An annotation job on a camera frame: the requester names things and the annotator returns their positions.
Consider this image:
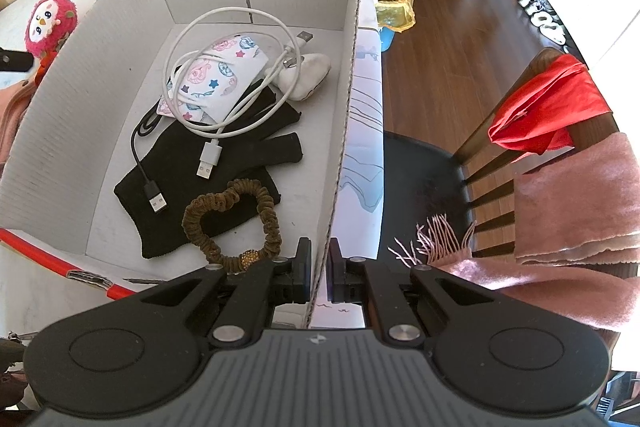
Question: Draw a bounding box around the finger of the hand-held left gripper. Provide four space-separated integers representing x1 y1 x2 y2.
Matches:
0 48 35 74

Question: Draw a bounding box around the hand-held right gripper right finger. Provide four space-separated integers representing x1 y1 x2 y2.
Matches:
327 238 501 349

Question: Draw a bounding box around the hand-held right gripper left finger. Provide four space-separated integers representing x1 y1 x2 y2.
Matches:
127 237 313 349

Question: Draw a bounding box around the white cardboard box red rim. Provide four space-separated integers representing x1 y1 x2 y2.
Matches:
0 0 362 329

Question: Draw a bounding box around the brown scrunchie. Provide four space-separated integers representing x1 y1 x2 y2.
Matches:
182 179 284 273

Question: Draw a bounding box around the white usb cable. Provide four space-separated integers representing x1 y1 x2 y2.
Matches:
164 7 316 181

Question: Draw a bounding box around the white pebble-shaped object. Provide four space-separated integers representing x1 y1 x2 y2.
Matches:
277 52 333 102

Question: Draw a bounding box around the patterned face mask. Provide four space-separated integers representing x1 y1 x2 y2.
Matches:
156 34 272 124

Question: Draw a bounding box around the pink round plush toy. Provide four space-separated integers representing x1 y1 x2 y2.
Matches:
24 0 79 60

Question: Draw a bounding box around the dark wooden chair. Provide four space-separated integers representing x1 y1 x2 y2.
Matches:
382 48 626 289

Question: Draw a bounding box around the white sheet with line drawing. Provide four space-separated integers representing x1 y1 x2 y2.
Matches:
327 26 387 324

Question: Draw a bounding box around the black knit glove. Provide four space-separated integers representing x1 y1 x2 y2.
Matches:
114 84 305 260

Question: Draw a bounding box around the pink fringed scarf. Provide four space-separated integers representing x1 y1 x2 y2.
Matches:
387 132 640 334

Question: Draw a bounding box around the blue trash bin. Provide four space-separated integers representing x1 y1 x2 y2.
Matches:
378 26 399 54

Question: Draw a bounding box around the red cloth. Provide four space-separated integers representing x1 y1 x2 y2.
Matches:
487 54 616 156

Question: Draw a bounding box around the black usb cable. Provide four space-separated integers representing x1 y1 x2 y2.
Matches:
131 99 172 216

